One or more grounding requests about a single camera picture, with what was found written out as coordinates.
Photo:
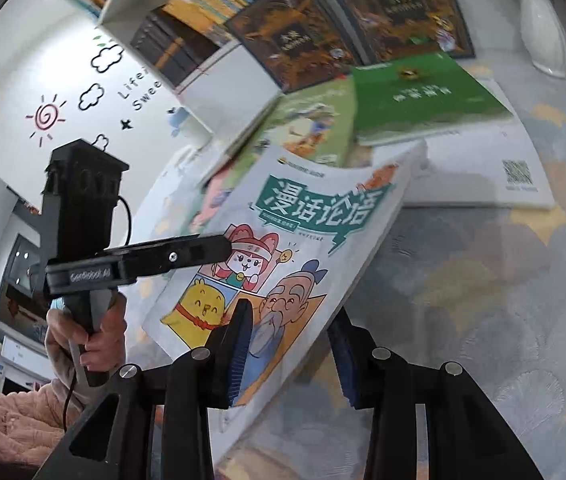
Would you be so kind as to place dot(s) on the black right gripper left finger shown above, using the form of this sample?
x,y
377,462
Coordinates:
x,y
206,377

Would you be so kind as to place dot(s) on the white cup with blue figure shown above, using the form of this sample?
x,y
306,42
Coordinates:
x,y
187,128

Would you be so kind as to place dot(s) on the white book with QR code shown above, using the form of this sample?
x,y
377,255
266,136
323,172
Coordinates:
x,y
491,164

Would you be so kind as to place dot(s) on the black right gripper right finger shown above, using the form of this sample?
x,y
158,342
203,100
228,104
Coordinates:
x,y
376,379

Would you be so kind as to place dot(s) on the white bookshelf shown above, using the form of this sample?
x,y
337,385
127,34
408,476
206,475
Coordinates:
x,y
229,93

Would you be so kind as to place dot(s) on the person's left hand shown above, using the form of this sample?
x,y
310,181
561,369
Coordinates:
x,y
103,351

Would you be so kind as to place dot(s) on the dark encyclopedia book left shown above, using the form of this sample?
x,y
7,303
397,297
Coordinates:
x,y
297,42

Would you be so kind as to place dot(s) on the cartoon Analects comic book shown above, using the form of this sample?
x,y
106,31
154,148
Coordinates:
x,y
301,235

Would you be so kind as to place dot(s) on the dark green cover book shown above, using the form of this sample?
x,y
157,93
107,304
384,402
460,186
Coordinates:
x,y
423,95

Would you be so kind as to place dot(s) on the dark encyclopedia book right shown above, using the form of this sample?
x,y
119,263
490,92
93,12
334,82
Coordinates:
x,y
391,29

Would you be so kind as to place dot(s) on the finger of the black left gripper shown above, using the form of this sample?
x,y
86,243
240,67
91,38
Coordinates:
x,y
161,256

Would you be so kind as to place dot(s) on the white ceramic vase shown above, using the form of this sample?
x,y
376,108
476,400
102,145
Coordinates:
x,y
544,37

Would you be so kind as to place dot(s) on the light green illustrated book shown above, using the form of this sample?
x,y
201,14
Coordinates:
x,y
315,124

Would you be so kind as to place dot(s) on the row of dark spine books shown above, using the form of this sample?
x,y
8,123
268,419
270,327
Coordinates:
x,y
174,48

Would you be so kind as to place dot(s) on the dark encyclopedia book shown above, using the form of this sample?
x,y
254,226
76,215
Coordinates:
x,y
391,29
297,42

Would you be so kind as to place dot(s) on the pink quilted left sleeve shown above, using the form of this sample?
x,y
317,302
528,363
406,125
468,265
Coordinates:
x,y
33,422

